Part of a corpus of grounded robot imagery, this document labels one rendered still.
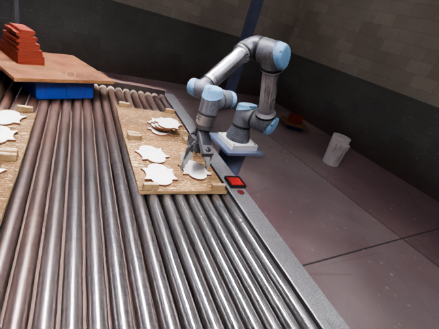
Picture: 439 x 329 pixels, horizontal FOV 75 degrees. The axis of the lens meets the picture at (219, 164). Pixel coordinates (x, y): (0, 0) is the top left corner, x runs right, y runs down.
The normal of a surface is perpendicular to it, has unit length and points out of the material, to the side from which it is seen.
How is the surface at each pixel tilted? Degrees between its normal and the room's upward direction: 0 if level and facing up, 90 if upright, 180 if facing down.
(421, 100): 90
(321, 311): 0
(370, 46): 90
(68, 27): 90
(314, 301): 0
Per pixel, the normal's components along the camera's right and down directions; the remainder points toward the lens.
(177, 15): 0.46, 0.52
